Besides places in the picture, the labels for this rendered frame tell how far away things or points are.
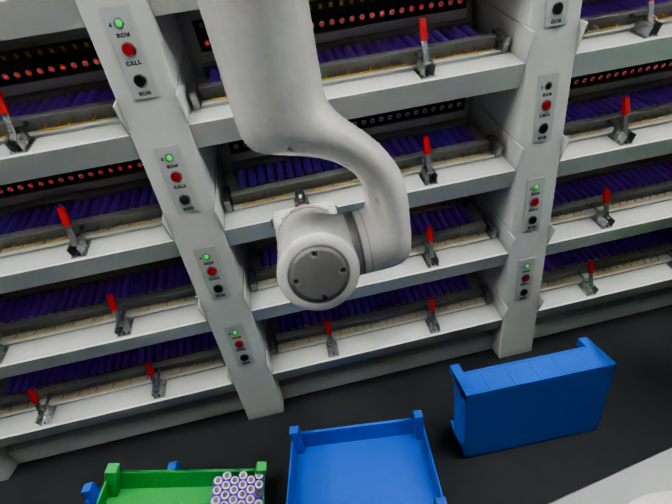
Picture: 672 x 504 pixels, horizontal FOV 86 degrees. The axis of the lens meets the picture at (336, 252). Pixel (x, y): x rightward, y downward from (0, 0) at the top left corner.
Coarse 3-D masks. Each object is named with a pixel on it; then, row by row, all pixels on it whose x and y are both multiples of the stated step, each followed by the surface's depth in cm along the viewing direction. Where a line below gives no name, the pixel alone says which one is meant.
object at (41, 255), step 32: (0, 192) 75; (32, 192) 76; (64, 192) 77; (96, 192) 77; (128, 192) 77; (0, 224) 73; (32, 224) 72; (64, 224) 66; (96, 224) 71; (128, 224) 73; (160, 224) 71; (0, 256) 69; (32, 256) 69; (64, 256) 68; (96, 256) 68; (128, 256) 69; (160, 256) 71; (0, 288) 68
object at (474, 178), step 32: (384, 128) 82; (480, 128) 83; (448, 160) 78; (512, 160) 74; (224, 192) 72; (352, 192) 73; (416, 192) 72; (448, 192) 74; (480, 192) 76; (224, 224) 70; (256, 224) 70
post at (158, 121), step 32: (96, 0) 51; (128, 0) 51; (96, 32) 52; (160, 32) 56; (160, 64) 55; (128, 96) 57; (160, 96) 57; (128, 128) 59; (160, 128) 59; (192, 160) 63; (160, 192) 64; (192, 224) 68; (192, 256) 71; (224, 256) 72; (224, 320) 79; (224, 352) 83; (256, 352) 84; (256, 384) 89; (256, 416) 94
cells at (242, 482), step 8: (224, 472) 73; (240, 472) 74; (216, 480) 71; (224, 480) 72; (232, 480) 72; (240, 480) 73; (248, 480) 73; (256, 480) 74; (216, 488) 70; (224, 488) 70; (232, 488) 70; (240, 488) 71; (248, 488) 71; (256, 488) 72; (216, 496) 69; (224, 496) 69; (232, 496) 69; (240, 496) 70; (248, 496) 70; (256, 496) 70
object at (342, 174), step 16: (464, 144) 77; (480, 144) 77; (400, 160) 75; (416, 160) 76; (432, 160) 77; (304, 176) 74; (320, 176) 74; (336, 176) 74; (352, 176) 75; (240, 192) 73; (256, 192) 73; (272, 192) 74; (288, 192) 75
